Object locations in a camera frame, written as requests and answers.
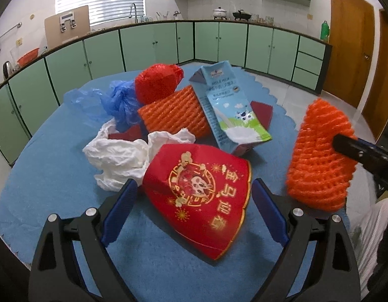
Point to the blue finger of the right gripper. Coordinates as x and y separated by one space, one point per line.
373 158

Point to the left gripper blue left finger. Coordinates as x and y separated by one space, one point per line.
115 210

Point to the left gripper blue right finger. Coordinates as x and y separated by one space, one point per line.
268 204

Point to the white tissue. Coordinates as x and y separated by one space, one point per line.
120 160

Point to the orange foam fruit net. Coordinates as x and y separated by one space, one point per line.
318 176

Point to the red paper cup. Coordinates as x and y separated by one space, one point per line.
202 193

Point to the dark red scouring pad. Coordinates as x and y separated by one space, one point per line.
131 134
263 112

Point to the blue milk carton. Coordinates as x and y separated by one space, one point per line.
229 114

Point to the blue plastic bag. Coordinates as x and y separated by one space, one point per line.
118 102

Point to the red plastic bag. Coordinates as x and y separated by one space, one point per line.
157 82

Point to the green lower kitchen cabinets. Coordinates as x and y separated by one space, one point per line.
32 94

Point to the chrome kitchen faucet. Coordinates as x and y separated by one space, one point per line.
133 12

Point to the brown wooden door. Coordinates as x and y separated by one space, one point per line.
375 111
352 33

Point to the green thermos bottle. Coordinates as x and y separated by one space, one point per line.
325 31

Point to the red plastic basin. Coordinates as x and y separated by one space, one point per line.
28 57

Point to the steel electric kettle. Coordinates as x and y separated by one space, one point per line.
8 70

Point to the cardboard water purifier box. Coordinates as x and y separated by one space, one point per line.
67 26

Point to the black wok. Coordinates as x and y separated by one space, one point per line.
241 15

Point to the white cooking pot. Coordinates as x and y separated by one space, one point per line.
219 14

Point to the wall towel bar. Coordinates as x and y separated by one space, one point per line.
17 26

